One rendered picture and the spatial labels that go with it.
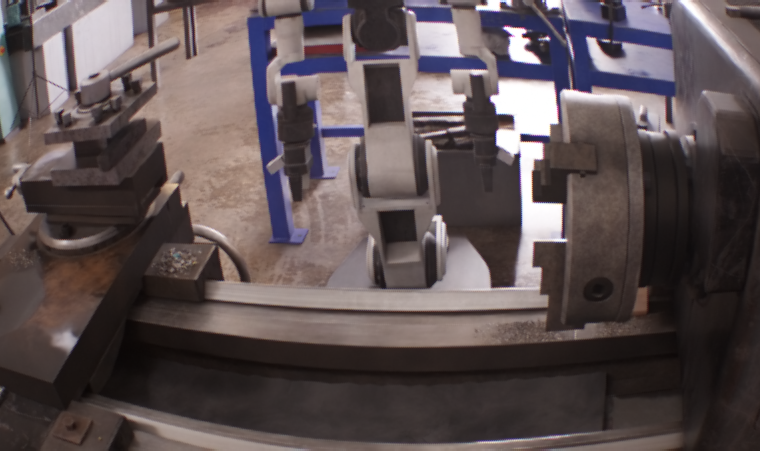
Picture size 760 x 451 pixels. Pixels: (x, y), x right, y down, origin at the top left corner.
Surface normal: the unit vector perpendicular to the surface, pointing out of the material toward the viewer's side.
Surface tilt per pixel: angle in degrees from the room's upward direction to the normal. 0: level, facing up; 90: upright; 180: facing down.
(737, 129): 42
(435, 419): 13
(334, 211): 0
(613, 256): 84
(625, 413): 0
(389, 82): 80
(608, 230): 70
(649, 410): 0
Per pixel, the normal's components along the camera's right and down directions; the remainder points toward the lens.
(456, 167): -0.16, 0.49
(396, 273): -0.05, 0.71
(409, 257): -0.14, -0.51
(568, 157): -0.22, -0.32
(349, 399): 0.04, -0.79
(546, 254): -0.23, 0.20
